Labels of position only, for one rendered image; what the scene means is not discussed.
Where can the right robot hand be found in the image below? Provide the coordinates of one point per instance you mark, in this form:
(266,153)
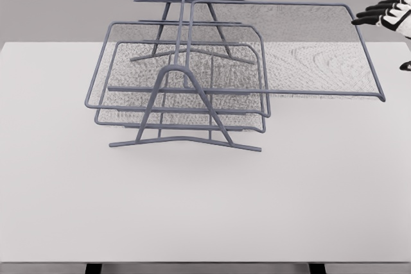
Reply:
(398,14)

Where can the medium grey mesh tray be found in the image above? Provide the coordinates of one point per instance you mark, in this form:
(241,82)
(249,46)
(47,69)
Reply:
(102,75)

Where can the large grey mesh tray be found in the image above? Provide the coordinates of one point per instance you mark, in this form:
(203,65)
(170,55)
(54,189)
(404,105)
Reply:
(321,62)

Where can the small grey mesh tray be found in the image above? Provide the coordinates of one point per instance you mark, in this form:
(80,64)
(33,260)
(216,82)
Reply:
(122,119)

